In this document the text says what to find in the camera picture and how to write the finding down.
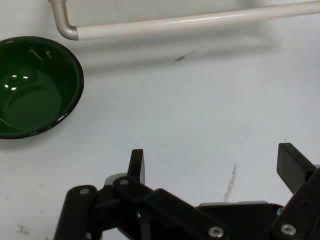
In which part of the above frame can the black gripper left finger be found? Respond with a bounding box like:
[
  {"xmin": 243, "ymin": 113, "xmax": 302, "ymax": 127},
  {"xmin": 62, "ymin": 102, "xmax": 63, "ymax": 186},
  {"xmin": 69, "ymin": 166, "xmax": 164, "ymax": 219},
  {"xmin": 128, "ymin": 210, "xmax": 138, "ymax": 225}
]
[{"xmin": 52, "ymin": 148, "xmax": 230, "ymax": 240}]

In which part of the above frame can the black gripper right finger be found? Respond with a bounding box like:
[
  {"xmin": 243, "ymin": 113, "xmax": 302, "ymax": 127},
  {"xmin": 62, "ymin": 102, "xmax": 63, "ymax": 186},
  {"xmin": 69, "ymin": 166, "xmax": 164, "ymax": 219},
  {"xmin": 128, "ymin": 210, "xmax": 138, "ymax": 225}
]
[{"xmin": 271, "ymin": 142, "xmax": 320, "ymax": 240}]

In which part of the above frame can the dark green enamel bowl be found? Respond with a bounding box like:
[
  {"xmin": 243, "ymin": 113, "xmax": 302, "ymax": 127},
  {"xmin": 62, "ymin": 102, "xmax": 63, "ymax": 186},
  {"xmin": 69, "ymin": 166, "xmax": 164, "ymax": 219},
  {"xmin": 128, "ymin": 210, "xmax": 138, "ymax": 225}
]
[{"xmin": 0, "ymin": 36, "xmax": 85, "ymax": 140}]

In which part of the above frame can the white metal tube rail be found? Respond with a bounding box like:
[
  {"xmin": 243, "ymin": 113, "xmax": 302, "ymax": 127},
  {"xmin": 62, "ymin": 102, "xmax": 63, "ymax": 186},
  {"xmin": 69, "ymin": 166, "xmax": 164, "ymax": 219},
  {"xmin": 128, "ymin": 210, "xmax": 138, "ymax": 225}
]
[{"xmin": 48, "ymin": 0, "xmax": 320, "ymax": 41}]

